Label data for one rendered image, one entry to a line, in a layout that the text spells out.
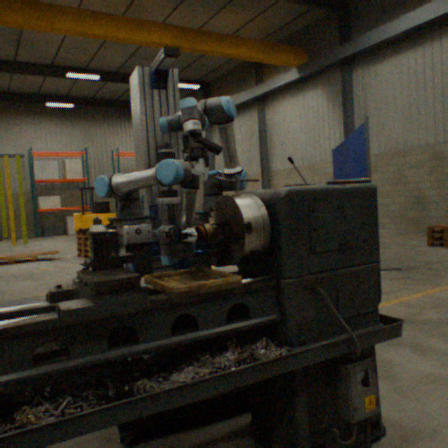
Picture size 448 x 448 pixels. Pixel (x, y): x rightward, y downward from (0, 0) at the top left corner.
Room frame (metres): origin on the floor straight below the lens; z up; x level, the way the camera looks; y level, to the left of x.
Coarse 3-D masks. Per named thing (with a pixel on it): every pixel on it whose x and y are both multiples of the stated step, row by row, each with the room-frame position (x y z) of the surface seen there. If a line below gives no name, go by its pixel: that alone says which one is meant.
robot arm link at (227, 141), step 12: (204, 108) 2.21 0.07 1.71; (216, 108) 2.19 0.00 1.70; (228, 108) 2.17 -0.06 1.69; (216, 120) 2.22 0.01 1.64; (228, 120) 2.22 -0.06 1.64; (228, 132) 2.26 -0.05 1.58; (228, 144) 2.28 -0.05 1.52; (228, 156) 2.31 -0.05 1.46; (228, 168) 2.34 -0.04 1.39; (240, 168) 2.35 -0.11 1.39
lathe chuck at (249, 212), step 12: (228, 204) 1.81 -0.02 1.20; (240, 204) 1.74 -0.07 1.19; (252, 204) 1.76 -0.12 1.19; (228, 216) 1.82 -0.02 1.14; (240, 216) 1.72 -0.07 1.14; (252, 216) 1.72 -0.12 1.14; (252, 228) 1.71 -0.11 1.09; (240, 240) 1.73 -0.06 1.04; (252, 240) 1.71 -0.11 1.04; (228, 252) 1.83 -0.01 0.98; (240, 252) 1.74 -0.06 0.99; (228, 264) 1.84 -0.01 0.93; (240, 264) 1.81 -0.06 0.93
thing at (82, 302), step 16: (64, 288) 1.62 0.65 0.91; (80, 288) 1.56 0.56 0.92; (144, 288) 1.43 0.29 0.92; (64, 304) 1.36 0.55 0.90; (80, 304) 1.35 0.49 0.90; (96, 304) 1.33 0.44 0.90; (112, 304) 1.36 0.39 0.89; (128, 304) 1.38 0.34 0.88; (144, 304) 1.41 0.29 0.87; (64, 320) 1.29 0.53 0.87
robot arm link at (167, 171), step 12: (156, 168) 1.90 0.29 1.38; (168, 168) 1.88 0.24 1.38; (180, 168) 1.88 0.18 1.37; (192, 168) 1.96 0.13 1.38; (96, 180) 2.10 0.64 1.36; (108, 180) 2.07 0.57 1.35; (120, 180) 2.05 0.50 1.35; (132, 180) 2.01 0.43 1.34; (144, 180) 1.98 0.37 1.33; (156, 180) 1.93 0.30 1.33; (168, 180) 1.88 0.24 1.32; (180, 180) 1.90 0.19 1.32; (96, 192) 2.11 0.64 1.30; (108, 192) 2.07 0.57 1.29; (120, 192) 2.09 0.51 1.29
